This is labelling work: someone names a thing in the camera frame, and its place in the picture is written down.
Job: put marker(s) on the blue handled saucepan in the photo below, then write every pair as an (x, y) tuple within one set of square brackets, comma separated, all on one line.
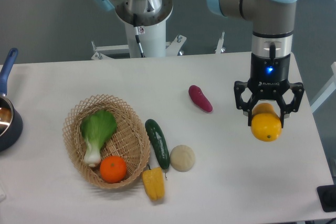
[(11, 120)]

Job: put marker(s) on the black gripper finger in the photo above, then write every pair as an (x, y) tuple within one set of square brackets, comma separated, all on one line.
[(297, 90), (246, 106)]

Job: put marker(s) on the green bok choy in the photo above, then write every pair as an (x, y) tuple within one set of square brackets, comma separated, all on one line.
[(96, 129)]

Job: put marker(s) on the yellow bell pepper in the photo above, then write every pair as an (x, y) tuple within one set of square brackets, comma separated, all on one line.
[(154, 183)]

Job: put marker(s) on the green cucumber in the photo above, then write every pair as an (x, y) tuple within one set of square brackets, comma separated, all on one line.
[(158, 142)]

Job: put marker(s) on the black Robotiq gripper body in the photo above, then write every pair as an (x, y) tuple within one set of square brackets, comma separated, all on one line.
[(268, 78)]

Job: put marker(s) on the purple sweet potato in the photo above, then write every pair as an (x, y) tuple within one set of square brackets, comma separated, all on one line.
[(199, 99)]

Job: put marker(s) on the yellow mango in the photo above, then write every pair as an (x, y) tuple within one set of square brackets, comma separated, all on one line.
[(265, 124)]

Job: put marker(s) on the orange fruit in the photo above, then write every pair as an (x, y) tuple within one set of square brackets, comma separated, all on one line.
[(113, 169)]

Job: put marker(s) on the woven wicker basket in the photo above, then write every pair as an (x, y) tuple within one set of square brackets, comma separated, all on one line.
[(130, 141)]

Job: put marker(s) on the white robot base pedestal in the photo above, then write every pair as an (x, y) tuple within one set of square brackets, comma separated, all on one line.
[(145, 27)]

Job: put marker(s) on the white frame right side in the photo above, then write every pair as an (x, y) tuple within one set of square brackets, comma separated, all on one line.
[(324, 93)]

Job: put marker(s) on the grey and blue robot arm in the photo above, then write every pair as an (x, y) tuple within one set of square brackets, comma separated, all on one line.
[(273, 23)]

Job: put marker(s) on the black device at table edge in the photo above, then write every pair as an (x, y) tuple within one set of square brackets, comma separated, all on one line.
[(326, 195)]

